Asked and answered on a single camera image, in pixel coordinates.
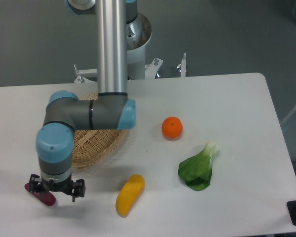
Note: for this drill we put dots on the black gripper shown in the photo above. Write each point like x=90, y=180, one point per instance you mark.
x=76, y=189

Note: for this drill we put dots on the purple sweet potato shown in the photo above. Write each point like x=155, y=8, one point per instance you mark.
x=47, y=198

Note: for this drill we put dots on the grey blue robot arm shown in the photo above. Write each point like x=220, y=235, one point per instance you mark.
x=65, y=113

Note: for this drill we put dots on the woven wicker basket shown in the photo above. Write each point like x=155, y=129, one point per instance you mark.
x=90, y=146

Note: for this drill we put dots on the yellow mango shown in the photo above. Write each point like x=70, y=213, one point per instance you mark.
x=129, y=194

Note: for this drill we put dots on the orange tangerine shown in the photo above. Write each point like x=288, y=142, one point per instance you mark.
x=172, y=128

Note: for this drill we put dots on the green bok choy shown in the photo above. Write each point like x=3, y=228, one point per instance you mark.
x=196, y=171

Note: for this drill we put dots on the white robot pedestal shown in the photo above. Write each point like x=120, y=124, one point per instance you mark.
x=139, y=34

